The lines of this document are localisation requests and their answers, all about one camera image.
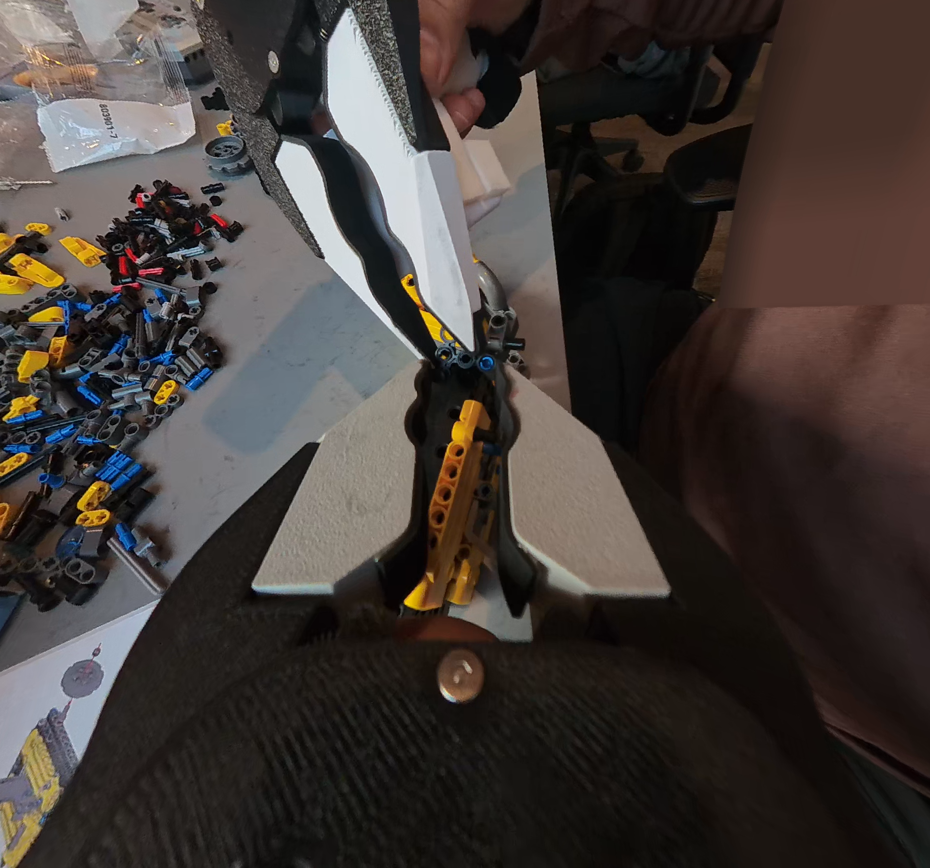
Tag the grey motor block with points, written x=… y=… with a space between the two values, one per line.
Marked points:
x=195 y=67

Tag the black backpack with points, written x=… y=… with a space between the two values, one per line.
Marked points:
x=654 y=58

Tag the person's brown sweater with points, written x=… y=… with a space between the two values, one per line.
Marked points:
x=799 y=483

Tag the grey desk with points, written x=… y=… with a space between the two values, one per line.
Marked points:
x=290 y=374

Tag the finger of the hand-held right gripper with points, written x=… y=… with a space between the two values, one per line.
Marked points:
x=429 y=228
x=312 y=192

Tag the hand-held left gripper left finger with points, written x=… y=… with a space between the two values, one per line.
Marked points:
x=334 y=512

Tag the pile of blue grey brick parts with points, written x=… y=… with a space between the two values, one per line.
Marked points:
x=94 y=410

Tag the black connector with blue pin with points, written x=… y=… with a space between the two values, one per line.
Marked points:
x=469 y=359

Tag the yellow black brick vehicle model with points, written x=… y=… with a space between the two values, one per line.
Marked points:
x=454 y=490

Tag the open instruction booklet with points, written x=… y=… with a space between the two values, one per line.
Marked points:
x=43 y=737

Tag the pile of black red pins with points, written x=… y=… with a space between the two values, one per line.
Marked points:
x=167 y=236

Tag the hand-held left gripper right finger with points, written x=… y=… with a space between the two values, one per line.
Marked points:
x=581 y=512

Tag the cluster of yellow curved panels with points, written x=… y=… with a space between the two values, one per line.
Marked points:
x=80 y=250

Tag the small white label bag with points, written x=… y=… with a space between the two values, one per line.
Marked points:
x=109 y=127

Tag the crumpled clear plastic bag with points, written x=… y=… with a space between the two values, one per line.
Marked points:
x=72 y=32

